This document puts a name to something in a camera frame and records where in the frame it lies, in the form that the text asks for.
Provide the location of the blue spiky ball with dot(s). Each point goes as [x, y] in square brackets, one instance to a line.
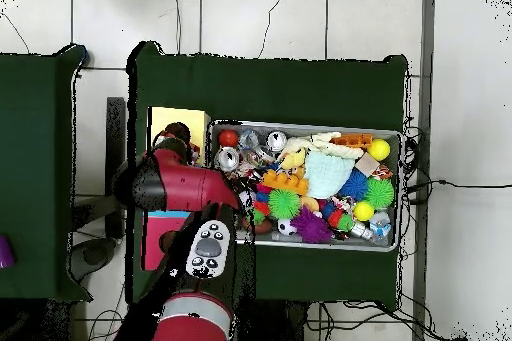
[354, 186]

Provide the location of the purple spiky toy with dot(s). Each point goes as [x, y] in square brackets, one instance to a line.
[310, 227]

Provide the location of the orange toy building brick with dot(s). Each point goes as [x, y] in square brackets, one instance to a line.
[286, 183]

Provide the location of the dark grey rounded base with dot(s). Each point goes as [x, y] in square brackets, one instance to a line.
[94, 255]

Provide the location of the yellow plush duck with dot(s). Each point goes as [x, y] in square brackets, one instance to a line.
[290, 160]

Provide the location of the dark green table cloth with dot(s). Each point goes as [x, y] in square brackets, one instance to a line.
[280, 89]

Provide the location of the green cloth side table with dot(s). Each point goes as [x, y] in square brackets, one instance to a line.
[32, 177]

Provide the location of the mint green cloth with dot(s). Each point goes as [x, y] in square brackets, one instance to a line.
[326, 175]

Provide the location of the bright green spiky ball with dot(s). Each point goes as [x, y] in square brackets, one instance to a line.
[284, 204]

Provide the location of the red-orange ball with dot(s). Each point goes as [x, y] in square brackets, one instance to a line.
[228, 138]

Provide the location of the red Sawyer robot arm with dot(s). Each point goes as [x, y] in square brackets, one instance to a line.
[188, 189]

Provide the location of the small baseball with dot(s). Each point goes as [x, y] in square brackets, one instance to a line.
[247, 198]

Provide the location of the wooden box with three holes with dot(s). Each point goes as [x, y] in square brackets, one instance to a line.
[192, 117]

